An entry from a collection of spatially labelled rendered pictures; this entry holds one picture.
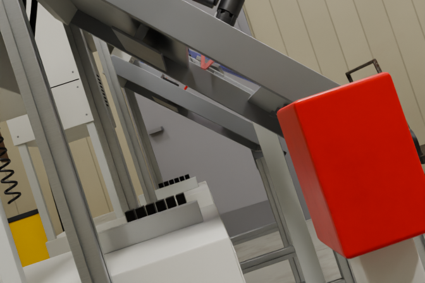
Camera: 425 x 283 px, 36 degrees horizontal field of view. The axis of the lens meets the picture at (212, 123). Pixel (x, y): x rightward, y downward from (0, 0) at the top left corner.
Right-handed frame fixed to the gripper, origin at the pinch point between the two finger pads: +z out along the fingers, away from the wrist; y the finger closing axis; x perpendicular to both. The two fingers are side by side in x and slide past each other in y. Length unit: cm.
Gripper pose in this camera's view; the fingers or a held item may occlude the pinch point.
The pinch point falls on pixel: (204, 66)
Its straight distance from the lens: 168.4
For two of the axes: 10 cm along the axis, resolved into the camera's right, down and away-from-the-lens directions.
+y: 0.2, -0.4, -10.0
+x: 9.2, 4.0, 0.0
